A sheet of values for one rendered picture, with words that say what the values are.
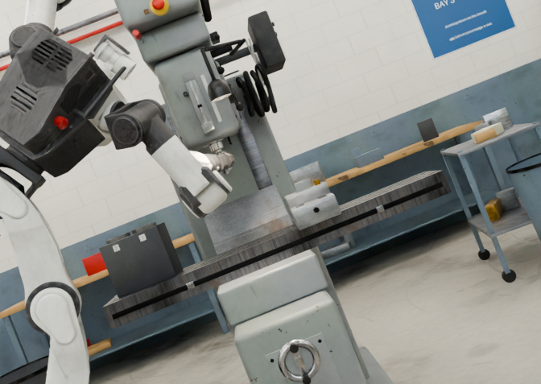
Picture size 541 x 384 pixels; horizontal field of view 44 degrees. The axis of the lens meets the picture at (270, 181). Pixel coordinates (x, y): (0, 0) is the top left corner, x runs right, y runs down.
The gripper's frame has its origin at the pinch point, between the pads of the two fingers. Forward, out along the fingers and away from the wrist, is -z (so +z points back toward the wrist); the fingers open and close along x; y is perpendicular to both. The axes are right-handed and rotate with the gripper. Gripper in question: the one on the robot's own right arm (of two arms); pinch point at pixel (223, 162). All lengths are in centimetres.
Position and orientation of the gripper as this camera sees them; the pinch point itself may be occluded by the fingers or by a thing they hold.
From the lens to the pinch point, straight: 238.7
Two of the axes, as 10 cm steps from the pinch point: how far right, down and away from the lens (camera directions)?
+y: 3.7, 9.3, 0.0
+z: -3.6, 1.4, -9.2
